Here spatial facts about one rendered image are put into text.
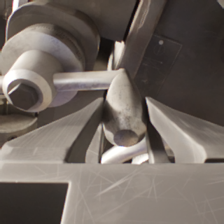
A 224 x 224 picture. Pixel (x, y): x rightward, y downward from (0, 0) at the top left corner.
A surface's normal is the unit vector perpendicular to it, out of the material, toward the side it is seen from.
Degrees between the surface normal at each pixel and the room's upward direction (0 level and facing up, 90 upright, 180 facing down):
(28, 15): 90
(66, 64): 90
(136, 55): 90
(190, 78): 90
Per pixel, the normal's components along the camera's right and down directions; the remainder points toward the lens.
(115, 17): -0.02, 0.58
